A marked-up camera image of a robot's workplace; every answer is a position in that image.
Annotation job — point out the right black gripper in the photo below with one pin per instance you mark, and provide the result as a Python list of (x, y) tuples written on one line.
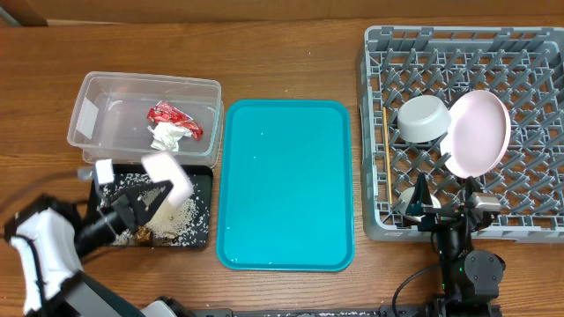
[(420, 202)]

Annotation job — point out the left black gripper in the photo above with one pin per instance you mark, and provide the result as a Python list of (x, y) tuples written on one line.
[(142, 212)]

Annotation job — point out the pink bowl with food scraps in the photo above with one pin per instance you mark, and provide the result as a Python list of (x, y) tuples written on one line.
[(162, 166)]

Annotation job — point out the white napkin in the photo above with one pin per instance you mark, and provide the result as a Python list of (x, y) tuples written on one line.
[(166, 136)]

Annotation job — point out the pink round plate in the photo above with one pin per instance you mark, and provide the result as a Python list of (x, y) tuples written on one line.
[(478, 135)]

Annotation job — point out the red snack wrapper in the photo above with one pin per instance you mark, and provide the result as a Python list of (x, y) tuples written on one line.
[(164, 112)]

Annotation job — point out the wooden chopstick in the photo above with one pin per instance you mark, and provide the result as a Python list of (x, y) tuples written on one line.
[(385, 133)]

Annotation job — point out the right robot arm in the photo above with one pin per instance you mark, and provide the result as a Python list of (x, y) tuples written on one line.
[(470, 276)]

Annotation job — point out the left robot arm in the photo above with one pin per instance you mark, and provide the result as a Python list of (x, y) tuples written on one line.
[(51, 238)]

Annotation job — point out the grey dishwasher rack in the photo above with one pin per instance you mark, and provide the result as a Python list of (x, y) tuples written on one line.
[(522, 66)]

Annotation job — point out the food scraps in bowl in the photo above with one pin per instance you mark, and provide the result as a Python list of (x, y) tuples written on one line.
[(143, 236)]

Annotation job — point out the spilled white rice pile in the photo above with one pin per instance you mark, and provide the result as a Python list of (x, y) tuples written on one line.
[(187, 227)]

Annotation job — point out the black plastic tray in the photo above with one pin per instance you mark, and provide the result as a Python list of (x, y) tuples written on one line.
[(130, 176)]

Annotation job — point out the clear plastic storage bin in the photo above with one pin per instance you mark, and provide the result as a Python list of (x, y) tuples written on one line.
[(109, 119)]

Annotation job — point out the teal serving tray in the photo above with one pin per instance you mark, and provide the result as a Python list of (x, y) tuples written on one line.
[(286, 186)]

